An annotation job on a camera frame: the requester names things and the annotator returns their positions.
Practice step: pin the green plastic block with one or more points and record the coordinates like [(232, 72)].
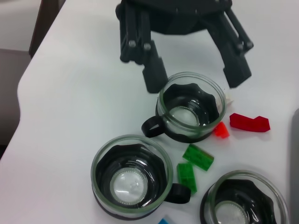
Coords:
[(198, 157), (185, 178)]

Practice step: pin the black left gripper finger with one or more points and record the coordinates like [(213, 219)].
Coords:
[(236, 67)]

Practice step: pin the blue square block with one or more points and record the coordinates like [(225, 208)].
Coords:
[(165, 221)]

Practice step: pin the glass teacup black sleeve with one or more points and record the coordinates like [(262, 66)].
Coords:
[(177, 116), (130, 184), (233, 205)]

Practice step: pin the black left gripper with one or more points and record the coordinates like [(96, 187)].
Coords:
[(175, 14)]

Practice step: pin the small orange-red block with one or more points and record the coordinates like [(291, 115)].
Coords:
[(222, 130)]

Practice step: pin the dark red long block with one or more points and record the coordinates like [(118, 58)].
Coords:
[(245, 122)]

